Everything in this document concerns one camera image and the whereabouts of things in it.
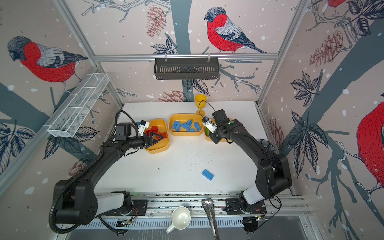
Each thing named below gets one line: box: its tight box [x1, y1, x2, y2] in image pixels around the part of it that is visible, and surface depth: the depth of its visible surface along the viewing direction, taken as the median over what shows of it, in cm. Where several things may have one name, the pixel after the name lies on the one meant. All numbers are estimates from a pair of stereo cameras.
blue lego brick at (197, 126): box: [194, 122, 201, 131], surface depth 108 cm
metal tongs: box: [201, 198, 220, 240], surface depth 70 cm
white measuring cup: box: [166, 206, 192, 234], surface depth 71 cm
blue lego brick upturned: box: [172, 120, 182, 132], surface depth 106 cm
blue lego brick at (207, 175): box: [201, 169, 215, 182], surface depth 85 cm
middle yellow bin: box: [168, 113, 204, 137], surface depth 107 cm
